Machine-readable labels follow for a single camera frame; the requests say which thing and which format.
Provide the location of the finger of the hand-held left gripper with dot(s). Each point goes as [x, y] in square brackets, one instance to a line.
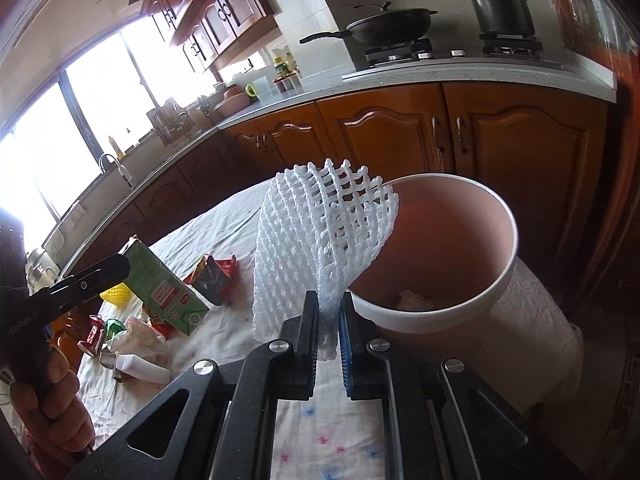
[85, 287]

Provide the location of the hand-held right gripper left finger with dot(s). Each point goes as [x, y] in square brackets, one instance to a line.
[311, 340]

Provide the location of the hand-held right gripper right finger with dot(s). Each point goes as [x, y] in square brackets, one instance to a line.
[346, 345]

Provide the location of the crushed green can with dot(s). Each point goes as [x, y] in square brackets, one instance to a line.
[114, 328]

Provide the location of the green drink carton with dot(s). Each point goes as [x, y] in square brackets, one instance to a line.
[160, 285]

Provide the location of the white foam fruit net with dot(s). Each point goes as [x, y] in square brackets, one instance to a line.
[300, 220]

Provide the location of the pink bin with white rim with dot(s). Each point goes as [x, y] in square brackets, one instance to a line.
[450, 240]

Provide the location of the person's left hand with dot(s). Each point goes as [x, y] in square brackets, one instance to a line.
[62, 410]

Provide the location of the yellow foam fruit net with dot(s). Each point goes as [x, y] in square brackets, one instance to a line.
[116, 296]

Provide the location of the crushed red can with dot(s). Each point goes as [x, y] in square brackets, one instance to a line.
[91, 335]

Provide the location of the crumpled white plastic bag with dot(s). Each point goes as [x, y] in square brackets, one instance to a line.
[140, 335]

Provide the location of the white floral tablecloth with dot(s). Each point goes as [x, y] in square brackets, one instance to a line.
[325, 435]

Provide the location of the red snack wrapper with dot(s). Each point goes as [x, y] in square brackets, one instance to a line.
[212, 275]

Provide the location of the chrome faucet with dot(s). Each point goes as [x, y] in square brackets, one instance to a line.
[112, 162]

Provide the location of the yellow detergent bottle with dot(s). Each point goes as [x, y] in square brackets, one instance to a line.
[116, 147]

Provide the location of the dish rack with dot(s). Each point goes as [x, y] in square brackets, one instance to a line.
[170, 122]

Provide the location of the white embossed cloth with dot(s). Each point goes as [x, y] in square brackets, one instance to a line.
[530, 320]

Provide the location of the kitchen window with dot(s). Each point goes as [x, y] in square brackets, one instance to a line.
[100, 95]

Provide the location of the wooden base cabinets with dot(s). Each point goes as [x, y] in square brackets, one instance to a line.
[390, 130]

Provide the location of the brown clay pot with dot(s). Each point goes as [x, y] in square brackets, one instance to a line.
[235, 96]

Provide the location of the seasoning jar set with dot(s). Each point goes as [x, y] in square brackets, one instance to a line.
[287, 84]

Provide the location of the grey stone countertop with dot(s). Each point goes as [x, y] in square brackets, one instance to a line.
[400, 82]

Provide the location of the green label oil bottle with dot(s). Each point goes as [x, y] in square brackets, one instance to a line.
[279, 67]

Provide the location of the gas stove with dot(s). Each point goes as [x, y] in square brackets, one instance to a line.
[450, 55]

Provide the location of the black wok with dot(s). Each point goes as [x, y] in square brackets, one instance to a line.
[390, 22]

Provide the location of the wooden glass display cabinet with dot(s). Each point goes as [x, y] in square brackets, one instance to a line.
[617, 160]

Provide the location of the steel cooking pot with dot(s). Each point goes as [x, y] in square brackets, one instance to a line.
[502, 10]

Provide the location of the wooden wall cabinets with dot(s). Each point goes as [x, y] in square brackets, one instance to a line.
[225, 5]

